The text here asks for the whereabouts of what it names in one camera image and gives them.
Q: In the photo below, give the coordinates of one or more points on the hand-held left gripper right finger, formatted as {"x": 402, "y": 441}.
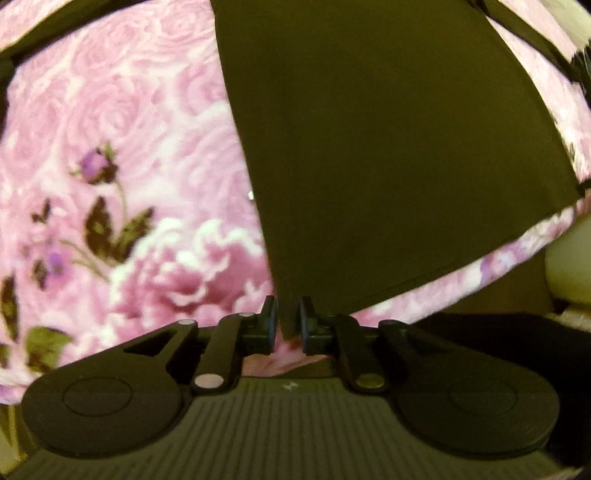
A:
{"x": 303, "y": 321}

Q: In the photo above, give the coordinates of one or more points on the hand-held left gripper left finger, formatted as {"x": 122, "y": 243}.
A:
{"x": 272, "y": 321}

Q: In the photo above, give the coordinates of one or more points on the dark brown garment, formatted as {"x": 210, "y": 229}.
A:
{"x": 392, "y": 138}

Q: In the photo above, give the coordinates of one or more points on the pink floral blanket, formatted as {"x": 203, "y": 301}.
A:
{"x": 138, "y": 115}

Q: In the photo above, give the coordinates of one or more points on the white quilt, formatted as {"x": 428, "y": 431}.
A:
{"x": 577, "y": 18}

